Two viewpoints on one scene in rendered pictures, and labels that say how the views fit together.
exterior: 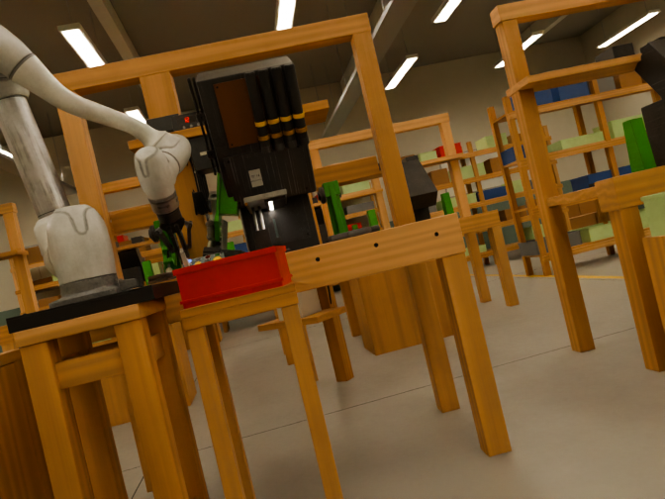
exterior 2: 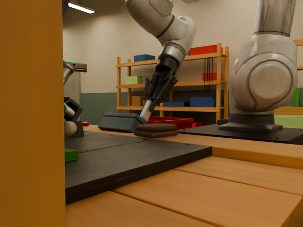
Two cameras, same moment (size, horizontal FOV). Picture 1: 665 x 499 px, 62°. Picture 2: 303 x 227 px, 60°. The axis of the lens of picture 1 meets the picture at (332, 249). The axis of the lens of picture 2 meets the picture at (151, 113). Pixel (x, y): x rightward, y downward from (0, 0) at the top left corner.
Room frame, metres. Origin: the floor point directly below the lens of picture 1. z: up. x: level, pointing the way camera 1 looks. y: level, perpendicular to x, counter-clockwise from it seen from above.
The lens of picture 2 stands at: (2.53, 1.13, 1.00)
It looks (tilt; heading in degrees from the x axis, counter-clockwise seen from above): 3 degrees down; 225
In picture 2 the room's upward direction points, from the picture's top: straight up
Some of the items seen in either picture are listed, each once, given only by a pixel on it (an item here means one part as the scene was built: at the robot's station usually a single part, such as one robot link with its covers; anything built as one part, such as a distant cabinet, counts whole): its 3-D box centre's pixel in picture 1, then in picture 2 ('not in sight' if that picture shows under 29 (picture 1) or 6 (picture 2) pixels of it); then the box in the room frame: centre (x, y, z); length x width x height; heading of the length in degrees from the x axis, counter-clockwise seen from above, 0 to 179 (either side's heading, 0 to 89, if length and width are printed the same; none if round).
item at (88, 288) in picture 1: (98, 288); (245, 121); (1.59, 0.68, 0.92); 0.22 x 0.18 x 0.06; 96
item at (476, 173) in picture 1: (472, 204); not in sight; (9.88, -2.63, 1.12); 3.22 x 0.55 x 2.23; 98
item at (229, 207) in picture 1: (227, 199); not in sight; (2.24, 0.37, 1.17); 0.13 x 0.12 x 0.20; 95
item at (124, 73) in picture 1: (215, 55); not in sight; (2.61, 0.33, 1.89); 1.50 x 0.09 x 0.09; 95
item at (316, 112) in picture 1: (233, 131); not in sight; (2.57, 0.32, 1.52); 0.90 x 0.25 x 0.04; 95
